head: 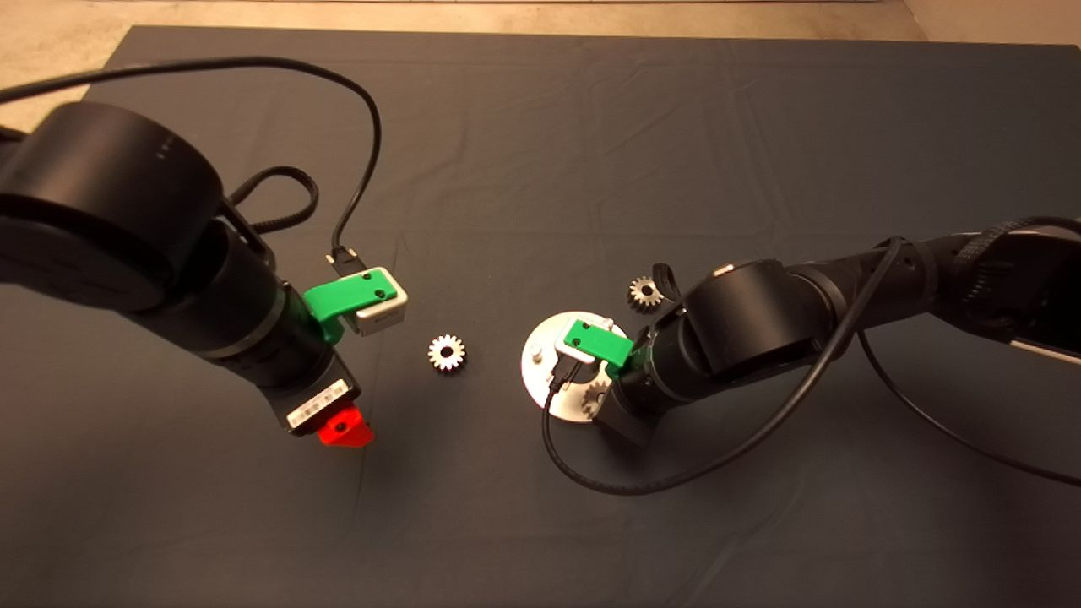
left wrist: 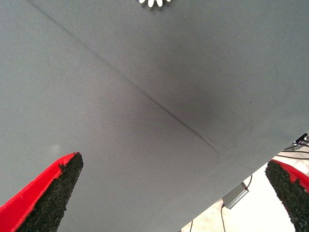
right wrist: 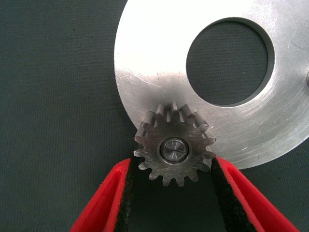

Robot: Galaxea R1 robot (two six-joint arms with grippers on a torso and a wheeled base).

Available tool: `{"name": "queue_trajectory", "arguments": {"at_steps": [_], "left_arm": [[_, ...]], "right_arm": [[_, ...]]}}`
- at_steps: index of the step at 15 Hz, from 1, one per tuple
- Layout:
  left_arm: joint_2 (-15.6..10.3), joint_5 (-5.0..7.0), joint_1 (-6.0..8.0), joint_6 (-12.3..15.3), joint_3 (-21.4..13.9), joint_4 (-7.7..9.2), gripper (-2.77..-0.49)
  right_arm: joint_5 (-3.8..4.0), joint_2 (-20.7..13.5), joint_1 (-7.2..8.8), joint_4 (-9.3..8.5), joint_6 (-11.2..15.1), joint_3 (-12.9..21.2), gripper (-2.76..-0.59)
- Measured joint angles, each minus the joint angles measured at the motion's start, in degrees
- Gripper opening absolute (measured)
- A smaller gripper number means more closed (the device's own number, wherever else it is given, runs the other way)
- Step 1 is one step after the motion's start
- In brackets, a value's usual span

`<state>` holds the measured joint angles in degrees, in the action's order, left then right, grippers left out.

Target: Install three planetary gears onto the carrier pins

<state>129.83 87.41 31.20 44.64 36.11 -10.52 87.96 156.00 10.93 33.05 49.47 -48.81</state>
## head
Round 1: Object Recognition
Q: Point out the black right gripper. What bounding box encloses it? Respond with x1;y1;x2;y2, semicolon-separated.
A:
589;340;678;449

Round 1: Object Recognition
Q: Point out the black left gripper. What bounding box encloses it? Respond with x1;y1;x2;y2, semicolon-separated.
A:
218;285;375;448

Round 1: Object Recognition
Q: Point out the round metal carrier plate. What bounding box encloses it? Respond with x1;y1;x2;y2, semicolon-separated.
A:
521;311;631;427

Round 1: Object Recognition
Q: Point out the dark grey table cloth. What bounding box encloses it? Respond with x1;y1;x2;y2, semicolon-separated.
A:
0;25;1081;608

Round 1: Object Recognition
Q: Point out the green right camera mount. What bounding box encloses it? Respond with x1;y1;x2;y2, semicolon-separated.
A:
564;318;635;371

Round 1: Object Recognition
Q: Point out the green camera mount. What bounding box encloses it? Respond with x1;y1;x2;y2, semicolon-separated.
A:
302;266;398;344
564;318;635;371

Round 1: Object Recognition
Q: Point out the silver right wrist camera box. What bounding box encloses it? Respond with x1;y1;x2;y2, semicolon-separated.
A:
553;316;614;365

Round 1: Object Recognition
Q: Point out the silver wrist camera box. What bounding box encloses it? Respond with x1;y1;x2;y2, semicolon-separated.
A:
346;265;410;338
553;316;614;365

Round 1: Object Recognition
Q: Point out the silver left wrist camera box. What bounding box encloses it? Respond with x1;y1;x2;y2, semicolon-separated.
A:
346;265;410;338

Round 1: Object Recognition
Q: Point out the green left camera mount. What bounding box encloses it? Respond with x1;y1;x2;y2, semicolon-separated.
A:
302;266;398;344

